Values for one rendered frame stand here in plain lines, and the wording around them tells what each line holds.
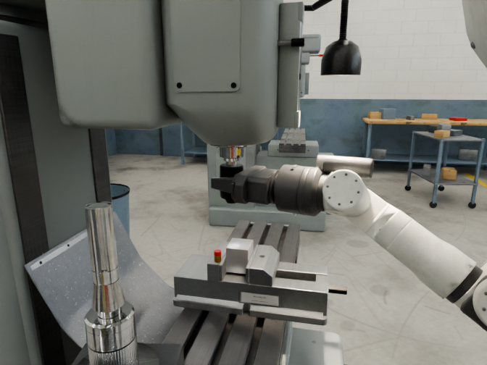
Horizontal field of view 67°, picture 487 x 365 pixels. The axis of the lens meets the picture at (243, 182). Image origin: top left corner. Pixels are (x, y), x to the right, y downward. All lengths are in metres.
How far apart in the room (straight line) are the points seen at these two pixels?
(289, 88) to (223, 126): 0.14
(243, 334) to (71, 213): 0.46
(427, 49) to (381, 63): 0.77
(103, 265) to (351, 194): 0.38
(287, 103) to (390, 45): 6.66
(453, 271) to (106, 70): 0.61
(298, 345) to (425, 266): 0.45
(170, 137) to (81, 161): 6.92
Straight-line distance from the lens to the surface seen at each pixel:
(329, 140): 7.25
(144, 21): 0.64
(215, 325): 0.83
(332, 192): 0.60
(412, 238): 0.61
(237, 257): 0.84
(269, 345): 0.78
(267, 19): 0.63
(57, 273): 0.86
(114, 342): 0.40
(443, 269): 0.60
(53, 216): 0.87
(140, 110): 0.64
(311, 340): 0.98
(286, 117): 0.67
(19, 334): 0.89
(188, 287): 0.88
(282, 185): 0.64
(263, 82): 0.62
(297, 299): 0.83
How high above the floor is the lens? 1.41
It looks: 15 degrees down
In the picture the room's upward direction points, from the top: straight up
